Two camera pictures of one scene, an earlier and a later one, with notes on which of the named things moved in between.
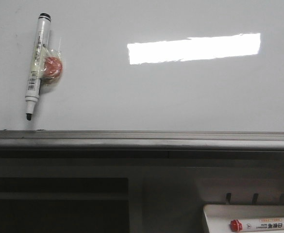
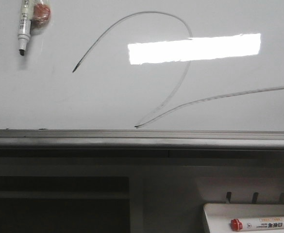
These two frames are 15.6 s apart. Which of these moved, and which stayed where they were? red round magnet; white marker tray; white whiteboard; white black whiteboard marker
Moved: white black whiteboard marker; red round magnet
Stayed: white whiteboard; white marker tray
